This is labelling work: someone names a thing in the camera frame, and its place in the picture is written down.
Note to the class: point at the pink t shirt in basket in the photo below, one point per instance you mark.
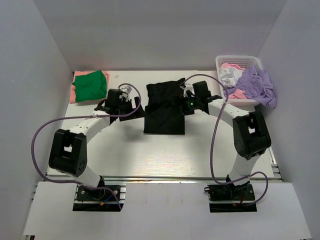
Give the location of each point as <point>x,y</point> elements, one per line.
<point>237,94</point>

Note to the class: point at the white plastic laundry basket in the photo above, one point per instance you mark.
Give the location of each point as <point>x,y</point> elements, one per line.
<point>243,61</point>

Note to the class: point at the folded green t shirt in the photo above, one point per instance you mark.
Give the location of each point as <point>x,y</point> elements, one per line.
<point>90,86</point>

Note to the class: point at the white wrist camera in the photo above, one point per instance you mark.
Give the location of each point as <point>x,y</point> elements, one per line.
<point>188,89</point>
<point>126,89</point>

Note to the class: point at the aluminium rail at table edge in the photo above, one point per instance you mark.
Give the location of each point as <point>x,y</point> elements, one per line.
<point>277,177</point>

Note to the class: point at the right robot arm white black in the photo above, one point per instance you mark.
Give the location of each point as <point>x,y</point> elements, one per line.
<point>250,133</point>

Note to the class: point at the purple t shirt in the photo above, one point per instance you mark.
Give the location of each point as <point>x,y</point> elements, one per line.
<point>257,85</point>

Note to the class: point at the white t shirt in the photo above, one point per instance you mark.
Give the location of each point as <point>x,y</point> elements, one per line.
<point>229,76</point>

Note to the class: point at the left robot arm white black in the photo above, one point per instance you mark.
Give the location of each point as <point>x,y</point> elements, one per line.
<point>69,154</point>

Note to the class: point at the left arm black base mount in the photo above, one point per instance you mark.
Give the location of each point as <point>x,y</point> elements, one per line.
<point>85,195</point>

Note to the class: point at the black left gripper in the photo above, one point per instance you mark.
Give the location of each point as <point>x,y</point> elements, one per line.
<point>139,113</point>

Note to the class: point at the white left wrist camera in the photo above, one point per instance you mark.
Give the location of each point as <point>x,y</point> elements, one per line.
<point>126,89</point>

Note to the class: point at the black t shirt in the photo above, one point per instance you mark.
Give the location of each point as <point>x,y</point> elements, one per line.
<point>163,114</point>

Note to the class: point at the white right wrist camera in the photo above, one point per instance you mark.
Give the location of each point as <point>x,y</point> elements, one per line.
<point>188,89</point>

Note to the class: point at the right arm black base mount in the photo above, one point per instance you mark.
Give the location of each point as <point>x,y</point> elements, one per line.
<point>230,192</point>

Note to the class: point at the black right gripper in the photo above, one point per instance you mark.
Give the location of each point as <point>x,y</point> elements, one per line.
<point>186,111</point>

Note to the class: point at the folded salmon pink t shirt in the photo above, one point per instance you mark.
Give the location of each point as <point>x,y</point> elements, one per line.
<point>72,95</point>

